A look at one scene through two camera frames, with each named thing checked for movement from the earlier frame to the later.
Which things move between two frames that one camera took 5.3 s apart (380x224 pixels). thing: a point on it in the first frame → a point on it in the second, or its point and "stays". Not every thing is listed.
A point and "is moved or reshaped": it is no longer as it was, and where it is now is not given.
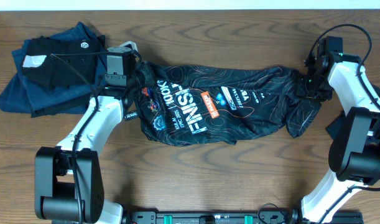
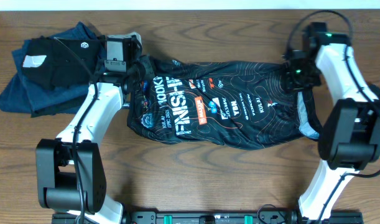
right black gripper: x=306 y=90 → x=293 y=74
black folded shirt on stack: x=63 y=63 stays
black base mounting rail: x=239 y=217 stays
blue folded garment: x=20 y=96 stays
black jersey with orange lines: x=224 y=105 is moved or reshaped
